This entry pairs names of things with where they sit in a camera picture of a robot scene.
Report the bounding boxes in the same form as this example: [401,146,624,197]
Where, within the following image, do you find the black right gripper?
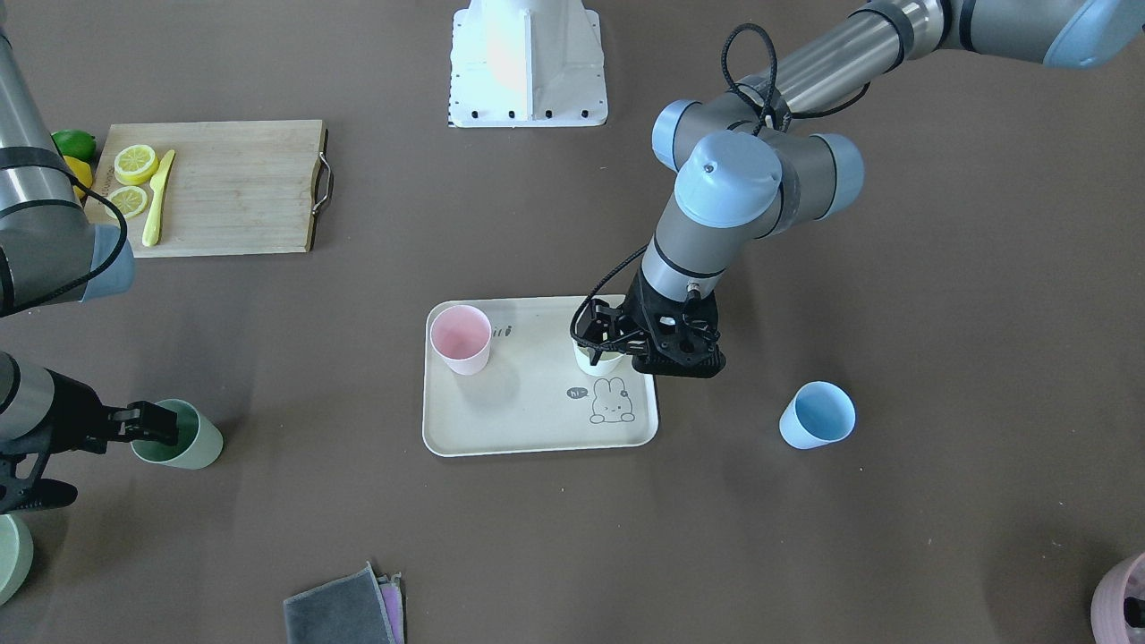
[1,371,179,515]

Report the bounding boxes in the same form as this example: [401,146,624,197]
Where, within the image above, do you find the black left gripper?
[570,273,726,378]

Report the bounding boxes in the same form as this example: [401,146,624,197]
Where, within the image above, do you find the green cup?
[131,399,224,470]

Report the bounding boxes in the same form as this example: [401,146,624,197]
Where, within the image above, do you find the white cup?
[573,341,626,377]

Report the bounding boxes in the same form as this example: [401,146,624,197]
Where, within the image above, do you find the light blue cup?
[777,382,856,450]

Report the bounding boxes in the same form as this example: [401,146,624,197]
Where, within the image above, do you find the pink cup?
[429,304,492,376]

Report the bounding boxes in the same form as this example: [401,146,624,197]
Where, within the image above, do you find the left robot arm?
[570,1,1144,378]

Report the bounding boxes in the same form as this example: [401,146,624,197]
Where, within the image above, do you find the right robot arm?
[1,41,177,513]

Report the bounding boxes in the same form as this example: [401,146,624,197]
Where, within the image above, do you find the beige rabbit tray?
[423,296,660,457]

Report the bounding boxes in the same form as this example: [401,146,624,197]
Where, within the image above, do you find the green bowl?
[0,513,34,605]

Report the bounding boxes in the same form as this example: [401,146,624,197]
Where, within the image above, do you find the yellow plastic knife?
[140,149,176,248]

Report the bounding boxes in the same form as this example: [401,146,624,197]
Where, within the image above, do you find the lemon slice lower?
[106,186,150,219]

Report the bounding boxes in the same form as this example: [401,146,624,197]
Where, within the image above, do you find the lemon slice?
[106,186,150,219]
[112,144,159,186]

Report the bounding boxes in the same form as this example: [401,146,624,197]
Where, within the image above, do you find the wooden cutting board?
[93,121,332,259]

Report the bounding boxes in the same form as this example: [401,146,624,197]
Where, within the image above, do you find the lemon slice upper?
[112,144,159,186]

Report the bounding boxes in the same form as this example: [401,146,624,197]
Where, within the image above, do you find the whole lemon lower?
[62,155,93,204]

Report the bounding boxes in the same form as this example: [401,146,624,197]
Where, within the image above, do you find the green lime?
[52,128,98,162]

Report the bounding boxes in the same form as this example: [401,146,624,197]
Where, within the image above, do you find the grey folded cloth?
[283,563,406,643]

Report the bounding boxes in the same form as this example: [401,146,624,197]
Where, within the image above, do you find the pink bowl with ice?
[1090,553,1144,643]

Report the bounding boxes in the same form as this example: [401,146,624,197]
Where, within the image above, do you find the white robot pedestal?
[447,1,609,128]

